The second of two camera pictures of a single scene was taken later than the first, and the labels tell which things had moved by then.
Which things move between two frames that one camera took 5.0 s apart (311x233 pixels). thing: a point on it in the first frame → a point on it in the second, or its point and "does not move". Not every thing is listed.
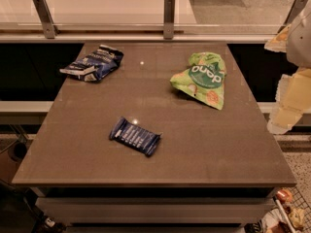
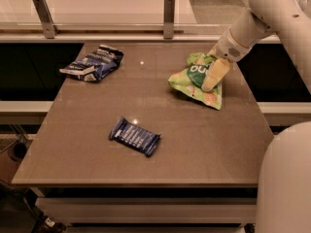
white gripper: [299, 46] → [229, 49]
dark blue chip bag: [97, 65] does not move
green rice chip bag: [203, 79] does not move
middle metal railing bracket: [168, 16] does not move
